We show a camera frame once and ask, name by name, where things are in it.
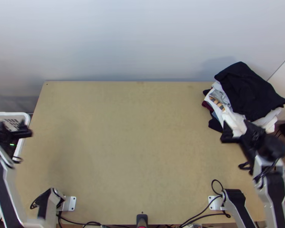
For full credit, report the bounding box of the black t-shirt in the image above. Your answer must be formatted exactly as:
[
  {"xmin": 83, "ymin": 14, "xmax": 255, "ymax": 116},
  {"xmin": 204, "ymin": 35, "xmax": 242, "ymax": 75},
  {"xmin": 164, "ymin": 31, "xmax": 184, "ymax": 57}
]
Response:
[{"xmin": 219, "ymin": 120, "xmax": 251, "ymax": 144}]

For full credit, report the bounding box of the white laundry basket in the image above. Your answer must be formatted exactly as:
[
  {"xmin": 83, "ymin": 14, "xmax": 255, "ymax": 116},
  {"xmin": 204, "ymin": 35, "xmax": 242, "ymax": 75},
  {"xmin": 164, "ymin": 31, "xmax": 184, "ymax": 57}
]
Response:
[{"xmin": 0, "ymin": 112, "xmax": 31, "ymax": 163}]

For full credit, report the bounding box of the heap of clothes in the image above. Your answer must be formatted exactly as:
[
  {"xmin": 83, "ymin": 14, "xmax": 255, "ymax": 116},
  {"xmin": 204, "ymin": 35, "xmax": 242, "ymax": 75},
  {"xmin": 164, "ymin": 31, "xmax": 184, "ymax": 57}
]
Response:
[{"xmin": 201, "ymin": 61, "xmax": 285, "ymax": 137}]

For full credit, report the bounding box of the black cable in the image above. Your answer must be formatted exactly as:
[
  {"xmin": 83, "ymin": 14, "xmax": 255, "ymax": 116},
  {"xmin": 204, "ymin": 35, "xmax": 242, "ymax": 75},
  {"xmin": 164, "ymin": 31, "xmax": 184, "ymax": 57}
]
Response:
[
  {"xmin": 179, "ymin": 198, "xmax": 231, "ymax": 228},
  {"xmin": 211, "ymin": 179, "xmax": 226, "ymax": 199},
  {"xmin": 253, "ymin": 159, "xmax": 281, "ymax": 188},
  {"xmin": 56, "ymin": 212, "xmax": 103, "ymax": 228},
  {"xmin": 238, "ymin": 161, "xmax": 255, "ymax": 176}
]

